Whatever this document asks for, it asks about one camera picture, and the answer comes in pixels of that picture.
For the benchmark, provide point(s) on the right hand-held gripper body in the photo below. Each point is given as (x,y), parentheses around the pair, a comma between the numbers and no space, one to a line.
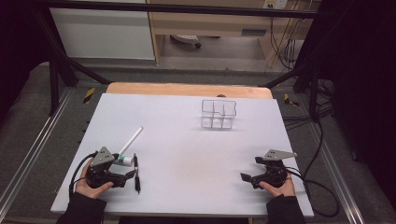
(275,171)

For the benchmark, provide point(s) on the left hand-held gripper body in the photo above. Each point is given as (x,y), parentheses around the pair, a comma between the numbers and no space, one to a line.
(101,157)

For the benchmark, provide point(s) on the black pen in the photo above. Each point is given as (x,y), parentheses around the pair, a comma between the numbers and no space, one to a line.
(136,174)

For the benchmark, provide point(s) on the small white green tube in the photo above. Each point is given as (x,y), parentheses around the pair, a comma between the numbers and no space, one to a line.
(126,160)

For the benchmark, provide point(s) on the white plastic stick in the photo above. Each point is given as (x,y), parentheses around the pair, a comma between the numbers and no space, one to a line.
(132,140)

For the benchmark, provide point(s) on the clear plastic organizer box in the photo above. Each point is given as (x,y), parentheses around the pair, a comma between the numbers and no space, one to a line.
(218,114)

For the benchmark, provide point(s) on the person's right hand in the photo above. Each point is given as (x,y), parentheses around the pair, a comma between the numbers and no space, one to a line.
(285,190)

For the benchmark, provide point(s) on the person's left hand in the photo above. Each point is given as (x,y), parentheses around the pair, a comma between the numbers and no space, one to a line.
(87,190)

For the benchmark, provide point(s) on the white board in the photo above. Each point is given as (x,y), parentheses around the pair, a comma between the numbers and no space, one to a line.
(186,161)

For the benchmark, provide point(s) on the yellow black floor tape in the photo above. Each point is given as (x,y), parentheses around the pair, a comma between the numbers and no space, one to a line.
(89,95)
(290,100)

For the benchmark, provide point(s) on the wooden table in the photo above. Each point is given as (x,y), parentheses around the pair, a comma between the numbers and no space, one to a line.
(186,88)

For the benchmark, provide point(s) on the white cabinet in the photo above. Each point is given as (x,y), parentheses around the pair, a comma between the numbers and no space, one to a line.
(102,34)

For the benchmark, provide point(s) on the black curtain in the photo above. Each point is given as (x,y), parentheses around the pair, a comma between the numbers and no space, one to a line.
(18,46)
(364,77)

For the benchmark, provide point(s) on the office chair base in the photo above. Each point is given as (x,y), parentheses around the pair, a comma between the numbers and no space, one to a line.
(186,39)

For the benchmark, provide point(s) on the light wooden desk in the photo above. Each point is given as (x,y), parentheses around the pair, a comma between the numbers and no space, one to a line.
(211,23)

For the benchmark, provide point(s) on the aluminium floor rail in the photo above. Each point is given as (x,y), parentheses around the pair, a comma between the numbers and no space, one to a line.
(339,174)
(34,149)

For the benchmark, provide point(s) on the black metal frame stand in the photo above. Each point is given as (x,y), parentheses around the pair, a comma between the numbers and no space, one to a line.
(54,81)
(313,93)

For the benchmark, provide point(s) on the wall power socket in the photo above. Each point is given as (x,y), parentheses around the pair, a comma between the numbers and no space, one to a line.
(275,3)

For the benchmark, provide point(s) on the black metal frame beam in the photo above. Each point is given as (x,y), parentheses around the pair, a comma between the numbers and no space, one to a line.
(186,8)

